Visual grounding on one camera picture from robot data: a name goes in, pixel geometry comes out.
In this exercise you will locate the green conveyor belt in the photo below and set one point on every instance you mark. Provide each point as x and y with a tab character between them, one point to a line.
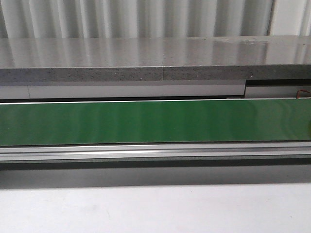
155	122

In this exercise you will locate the aluminium conveyor frame rail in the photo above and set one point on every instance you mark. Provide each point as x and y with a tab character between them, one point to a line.
155	155

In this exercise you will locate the white pleated curtain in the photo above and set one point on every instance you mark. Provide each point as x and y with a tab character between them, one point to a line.
153	18

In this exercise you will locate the grey speckled stone counter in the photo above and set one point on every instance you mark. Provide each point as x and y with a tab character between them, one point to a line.
272	58

